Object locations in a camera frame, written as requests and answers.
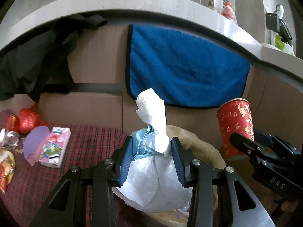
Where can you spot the black cloth hanging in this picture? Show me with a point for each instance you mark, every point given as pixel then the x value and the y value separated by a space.
pixel 38 62

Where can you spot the red paper cup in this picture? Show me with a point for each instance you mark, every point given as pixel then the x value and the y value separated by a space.
pixel 235 116

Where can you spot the white tissue bundle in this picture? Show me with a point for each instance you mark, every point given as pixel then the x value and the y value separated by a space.
pixel 152 184

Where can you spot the clear bottle with label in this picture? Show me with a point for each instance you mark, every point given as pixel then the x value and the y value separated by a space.
pixel 211 5

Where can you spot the trash bin with yellow bag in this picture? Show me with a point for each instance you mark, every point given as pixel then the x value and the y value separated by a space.
pixel 207 162

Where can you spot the red gold snack wrapper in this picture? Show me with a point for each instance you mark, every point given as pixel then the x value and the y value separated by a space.
pixel 6 169

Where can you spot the red plastic bag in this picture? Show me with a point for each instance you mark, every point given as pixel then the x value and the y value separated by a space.
pixel 30 119

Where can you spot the purple felt coaster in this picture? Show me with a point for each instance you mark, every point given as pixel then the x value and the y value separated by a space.
pixel 32 142

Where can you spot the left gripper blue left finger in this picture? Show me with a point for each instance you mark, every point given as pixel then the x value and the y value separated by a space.
pixel 122 158

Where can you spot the pink Kleenex tissue pack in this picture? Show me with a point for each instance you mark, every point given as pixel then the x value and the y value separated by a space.
pixel 54 147

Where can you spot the red drink bottle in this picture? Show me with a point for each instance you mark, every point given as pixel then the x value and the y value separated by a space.
pixel 228 12

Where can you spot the red drink can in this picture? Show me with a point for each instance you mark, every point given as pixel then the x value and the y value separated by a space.
pixel 10 135

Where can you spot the blue towel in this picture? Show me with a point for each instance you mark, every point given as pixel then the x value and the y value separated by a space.
pixel 184 70

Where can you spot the green plastic bag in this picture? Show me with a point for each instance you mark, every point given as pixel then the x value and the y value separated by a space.
pixel 282 46

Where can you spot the red plaid tablecloth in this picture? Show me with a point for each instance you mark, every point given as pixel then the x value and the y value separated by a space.
pixel 31 185

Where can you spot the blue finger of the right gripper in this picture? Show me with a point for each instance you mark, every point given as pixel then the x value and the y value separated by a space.
pixel 245 145
pixel 276 144

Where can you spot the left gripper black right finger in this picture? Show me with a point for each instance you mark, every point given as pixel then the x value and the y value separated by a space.
pixel 182 159

